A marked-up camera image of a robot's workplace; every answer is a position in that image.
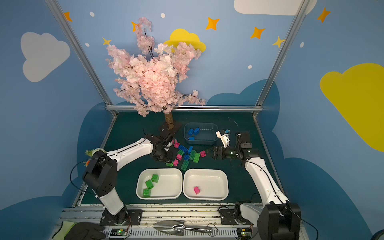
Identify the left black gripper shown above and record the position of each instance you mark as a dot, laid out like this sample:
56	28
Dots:
165	135

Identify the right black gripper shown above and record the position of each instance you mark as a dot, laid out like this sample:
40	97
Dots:
218	153

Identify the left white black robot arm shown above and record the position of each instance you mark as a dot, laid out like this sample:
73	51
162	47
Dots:
102	170

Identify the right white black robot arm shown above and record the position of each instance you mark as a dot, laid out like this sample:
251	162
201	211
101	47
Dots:
277	218

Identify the long blue lego brick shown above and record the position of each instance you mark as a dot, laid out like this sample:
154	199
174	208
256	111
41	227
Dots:
182	148

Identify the long light green lego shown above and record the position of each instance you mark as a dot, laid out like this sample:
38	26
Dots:
196	158

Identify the dark green lego plate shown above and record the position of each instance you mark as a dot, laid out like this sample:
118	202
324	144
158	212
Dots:
192	155

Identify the right white tray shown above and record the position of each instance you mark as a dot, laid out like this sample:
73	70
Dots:
212	183

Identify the white tray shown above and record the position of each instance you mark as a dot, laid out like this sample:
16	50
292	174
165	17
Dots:
169	186
212	183

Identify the long dark green lego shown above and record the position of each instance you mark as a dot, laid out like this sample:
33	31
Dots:
185	165

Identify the left white tray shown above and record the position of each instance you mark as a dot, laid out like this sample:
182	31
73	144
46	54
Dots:
169	186

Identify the pink blossom artificial tree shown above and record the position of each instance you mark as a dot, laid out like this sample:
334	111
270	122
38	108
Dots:
148	81

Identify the potted green plant white pot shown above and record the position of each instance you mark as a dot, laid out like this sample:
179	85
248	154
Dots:
90	154

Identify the silver metal trowel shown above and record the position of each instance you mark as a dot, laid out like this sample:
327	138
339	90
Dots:
178	228

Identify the black work glove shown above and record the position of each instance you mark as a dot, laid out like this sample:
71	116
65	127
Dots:
85	231

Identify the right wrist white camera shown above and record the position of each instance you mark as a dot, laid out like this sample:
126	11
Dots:
224	136

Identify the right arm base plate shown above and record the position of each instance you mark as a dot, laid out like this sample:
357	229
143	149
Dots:
228	217

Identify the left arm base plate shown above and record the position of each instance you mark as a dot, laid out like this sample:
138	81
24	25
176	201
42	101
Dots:
129	217

